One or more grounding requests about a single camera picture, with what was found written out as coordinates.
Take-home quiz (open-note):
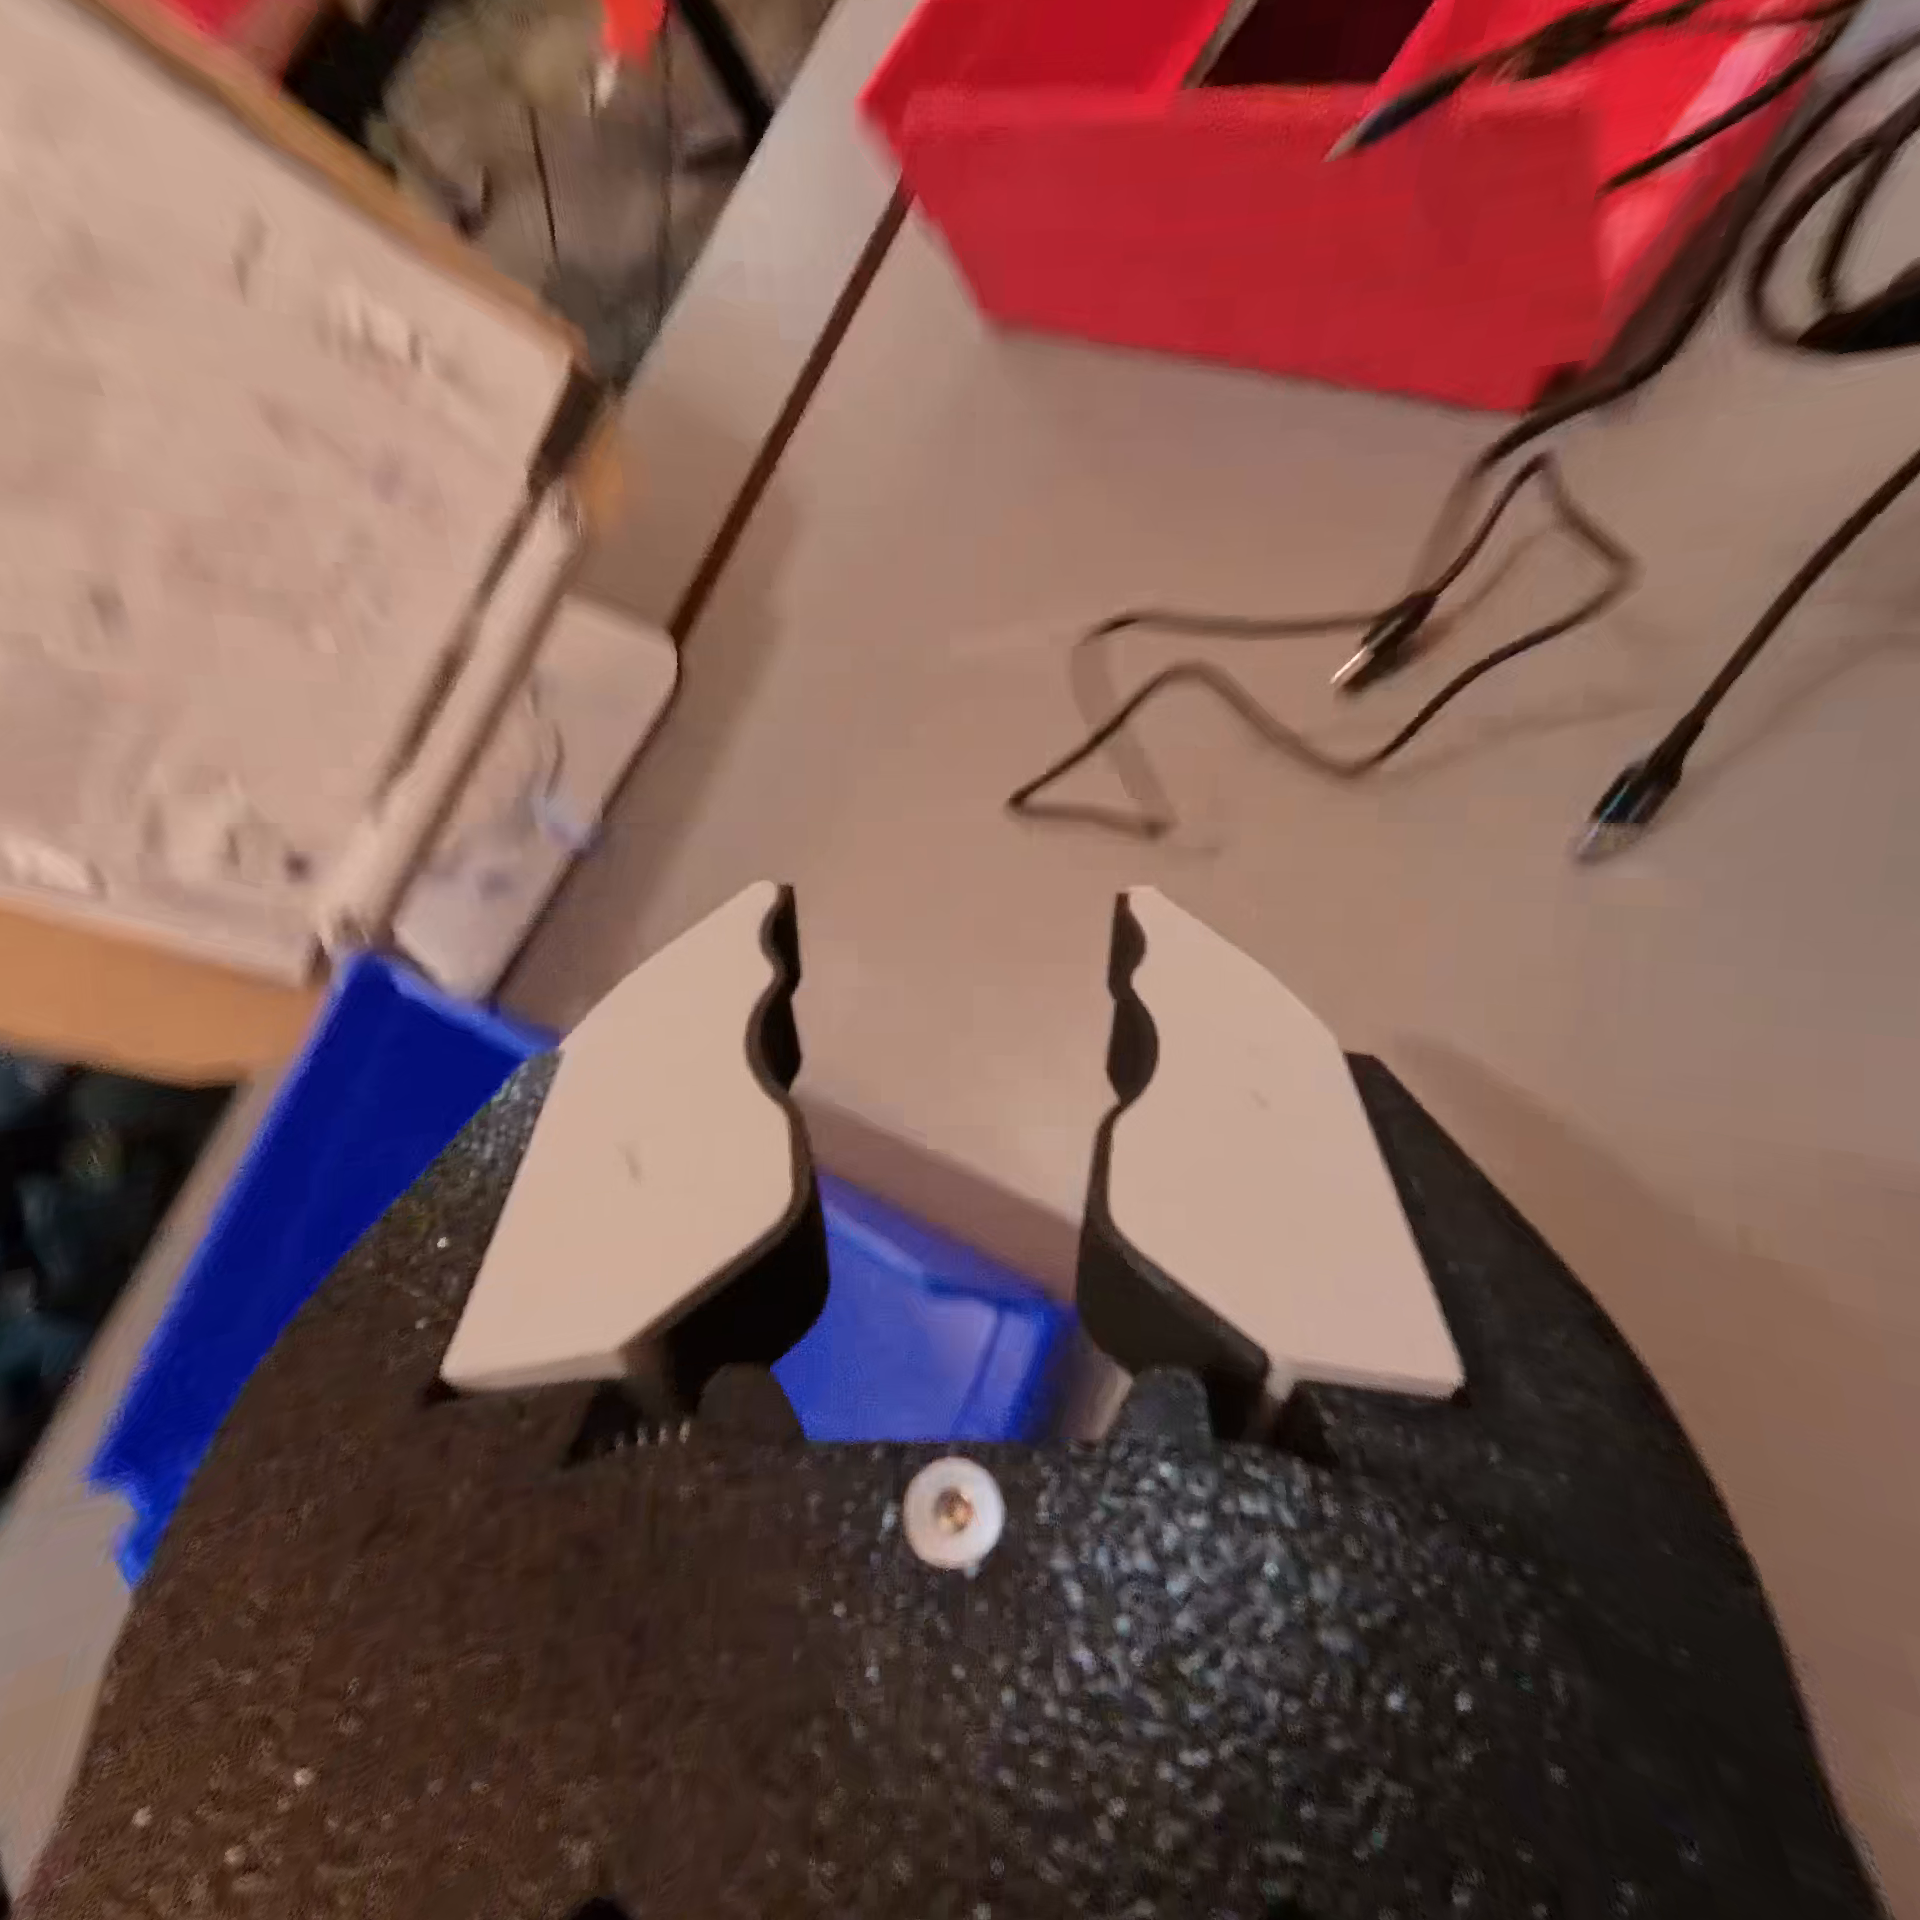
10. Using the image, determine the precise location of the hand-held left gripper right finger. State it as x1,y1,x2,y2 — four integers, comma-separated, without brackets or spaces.
1074,882,1471,1415

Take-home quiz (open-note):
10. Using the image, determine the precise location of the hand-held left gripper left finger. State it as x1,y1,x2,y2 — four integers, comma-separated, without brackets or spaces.
438,881,833,1403

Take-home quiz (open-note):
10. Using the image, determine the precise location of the blue plastic bin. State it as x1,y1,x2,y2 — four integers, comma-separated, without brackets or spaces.
88,950,1076,1588

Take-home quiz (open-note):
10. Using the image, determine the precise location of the black cable with blue-tipped plug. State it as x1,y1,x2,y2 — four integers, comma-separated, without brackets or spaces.
1569,450,1920,866

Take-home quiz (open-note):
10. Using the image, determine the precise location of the thin black cable metal plug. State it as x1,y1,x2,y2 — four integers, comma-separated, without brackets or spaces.
1008,360,1642,841

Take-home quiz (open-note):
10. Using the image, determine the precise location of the red plastic bin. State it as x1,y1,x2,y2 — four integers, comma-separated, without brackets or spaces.
858,0,1825,417

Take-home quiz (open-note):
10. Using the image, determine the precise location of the grey desk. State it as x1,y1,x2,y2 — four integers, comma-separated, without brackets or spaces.
0,0,1920,1864

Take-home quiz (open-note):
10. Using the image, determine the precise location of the printed instruction sheet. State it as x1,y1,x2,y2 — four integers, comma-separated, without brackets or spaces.
0,0,595,963

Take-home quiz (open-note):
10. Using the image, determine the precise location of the looped black cable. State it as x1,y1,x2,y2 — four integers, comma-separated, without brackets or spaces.
1747,90,1920,358

